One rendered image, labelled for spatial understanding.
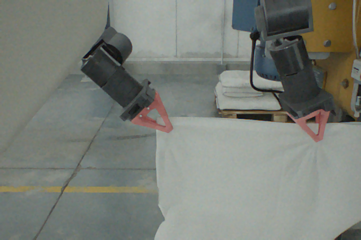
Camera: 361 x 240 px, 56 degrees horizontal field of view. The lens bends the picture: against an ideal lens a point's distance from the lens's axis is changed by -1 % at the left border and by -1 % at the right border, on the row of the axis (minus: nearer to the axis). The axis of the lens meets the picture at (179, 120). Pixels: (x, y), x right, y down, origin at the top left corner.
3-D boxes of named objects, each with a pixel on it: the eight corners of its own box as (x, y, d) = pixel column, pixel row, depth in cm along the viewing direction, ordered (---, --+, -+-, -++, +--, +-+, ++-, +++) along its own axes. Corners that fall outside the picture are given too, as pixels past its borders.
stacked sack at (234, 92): (222, 99, 355) (222, 84, 350) (221, 83, 417) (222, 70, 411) (263, 100, 351) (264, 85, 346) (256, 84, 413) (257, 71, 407)
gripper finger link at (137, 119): (182, 110, 70) (149, 79, 68) (183, 123, 64) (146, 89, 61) (159, 132, 72) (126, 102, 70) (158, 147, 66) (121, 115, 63)
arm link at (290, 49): (268, 47, 56) (303, 33, 54) (264, 38, 62) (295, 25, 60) (282, 84, 58) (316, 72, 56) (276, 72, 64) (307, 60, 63)
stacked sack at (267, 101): (218, 114, 349) (218, 100, 344) (214, 101, 390) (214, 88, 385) (283, 114, 349) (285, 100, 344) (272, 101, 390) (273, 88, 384)
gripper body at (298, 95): (310, 89, 66) (299, 54, 64) (337, 105, 57) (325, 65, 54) (280, 102, 67) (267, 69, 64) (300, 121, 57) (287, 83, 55)
